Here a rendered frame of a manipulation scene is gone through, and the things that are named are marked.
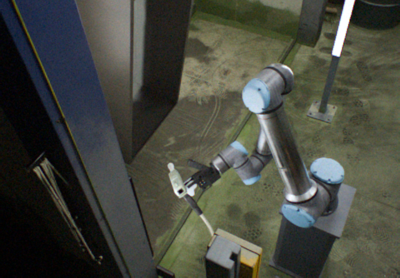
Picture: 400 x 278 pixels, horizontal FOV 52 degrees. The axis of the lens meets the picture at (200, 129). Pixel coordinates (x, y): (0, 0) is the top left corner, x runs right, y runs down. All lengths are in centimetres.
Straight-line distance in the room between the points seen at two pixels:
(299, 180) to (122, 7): 100
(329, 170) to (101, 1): 122
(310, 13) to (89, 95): 308
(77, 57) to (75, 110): 14
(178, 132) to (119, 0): 172
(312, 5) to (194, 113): 145
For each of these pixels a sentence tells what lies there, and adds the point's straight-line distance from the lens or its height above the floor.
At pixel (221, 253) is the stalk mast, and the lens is 88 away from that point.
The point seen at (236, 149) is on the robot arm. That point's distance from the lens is 194.
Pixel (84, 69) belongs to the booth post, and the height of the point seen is 181.
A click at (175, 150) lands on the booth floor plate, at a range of 309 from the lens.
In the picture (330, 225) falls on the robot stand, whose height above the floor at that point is 64.
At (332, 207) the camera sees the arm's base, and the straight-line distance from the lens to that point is 211.
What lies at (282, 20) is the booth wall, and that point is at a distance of 407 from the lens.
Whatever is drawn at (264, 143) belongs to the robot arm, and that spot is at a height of 95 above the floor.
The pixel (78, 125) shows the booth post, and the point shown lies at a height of 168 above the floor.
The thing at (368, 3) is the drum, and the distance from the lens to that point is 432.
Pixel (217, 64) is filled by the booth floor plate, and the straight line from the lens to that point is 378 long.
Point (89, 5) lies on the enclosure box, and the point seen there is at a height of 155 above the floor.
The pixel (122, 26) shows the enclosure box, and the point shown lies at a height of 150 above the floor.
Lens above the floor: 244
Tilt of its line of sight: 48 degrees down
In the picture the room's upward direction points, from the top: 4 degrees counter-clockwise
